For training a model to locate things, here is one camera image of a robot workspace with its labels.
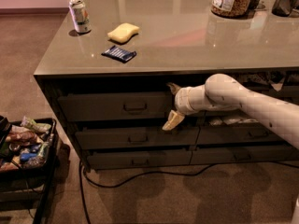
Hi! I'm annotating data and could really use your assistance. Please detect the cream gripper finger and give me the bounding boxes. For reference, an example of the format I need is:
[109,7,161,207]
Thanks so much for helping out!
[163,110,185,131]
[166,82,181,95]

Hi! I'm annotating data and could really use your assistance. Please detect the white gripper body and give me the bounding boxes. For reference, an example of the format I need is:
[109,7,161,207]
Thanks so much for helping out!
[175,87,196,115]

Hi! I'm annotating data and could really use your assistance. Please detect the grey drawer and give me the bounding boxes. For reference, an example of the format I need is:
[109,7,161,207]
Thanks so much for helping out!
[58,91,174,121]
[75,126,199,149]
[87,148,192,170]
[191,145,299,164]
[205,84,299,118]
[197,123,281,145]

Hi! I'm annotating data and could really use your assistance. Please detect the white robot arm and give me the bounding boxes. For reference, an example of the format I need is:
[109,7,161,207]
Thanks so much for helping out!
[163,74,299,148]

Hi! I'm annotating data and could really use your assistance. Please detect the white packets in drawer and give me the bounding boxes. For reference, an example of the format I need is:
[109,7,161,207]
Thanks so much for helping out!
[207,115,257,126]

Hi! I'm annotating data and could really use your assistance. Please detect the grey drawer cabinet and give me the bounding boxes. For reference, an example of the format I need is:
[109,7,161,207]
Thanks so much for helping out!
[35,0,299,169]

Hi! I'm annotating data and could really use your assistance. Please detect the blue snack bar wrapper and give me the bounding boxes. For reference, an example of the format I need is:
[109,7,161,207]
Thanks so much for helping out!
[101,46,136,63]

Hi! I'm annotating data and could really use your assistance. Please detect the yellow sponge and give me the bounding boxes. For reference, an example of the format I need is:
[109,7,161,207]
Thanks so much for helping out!
[107,23,140,44]

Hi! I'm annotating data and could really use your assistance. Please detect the large clear nut jar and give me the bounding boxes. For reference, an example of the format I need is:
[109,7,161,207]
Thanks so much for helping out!
[211,0,250,18]

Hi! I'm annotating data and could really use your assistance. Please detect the white green soda can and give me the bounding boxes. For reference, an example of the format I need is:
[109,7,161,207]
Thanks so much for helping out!
[69,0,92,34]

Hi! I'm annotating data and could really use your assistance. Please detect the dark glass pitcher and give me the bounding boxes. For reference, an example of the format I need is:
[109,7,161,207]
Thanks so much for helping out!
[272,0,298,17]

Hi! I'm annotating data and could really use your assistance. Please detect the green snack bag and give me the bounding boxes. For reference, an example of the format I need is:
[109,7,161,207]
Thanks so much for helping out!
[21,116,51,133]

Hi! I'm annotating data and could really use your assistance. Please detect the black snack cart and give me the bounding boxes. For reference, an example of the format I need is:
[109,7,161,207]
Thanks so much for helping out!
[0,118,59,224]

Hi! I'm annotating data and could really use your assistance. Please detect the brown snack bag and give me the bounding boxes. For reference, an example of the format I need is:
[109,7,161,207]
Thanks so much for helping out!
[6,131,38,142]

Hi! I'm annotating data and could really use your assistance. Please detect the blue snack packet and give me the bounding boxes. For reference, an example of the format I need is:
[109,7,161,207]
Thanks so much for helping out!
[20,153,36,162]

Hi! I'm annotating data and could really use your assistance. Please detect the black power cable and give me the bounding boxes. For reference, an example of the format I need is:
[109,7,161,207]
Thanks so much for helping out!
[78,160,299,224]

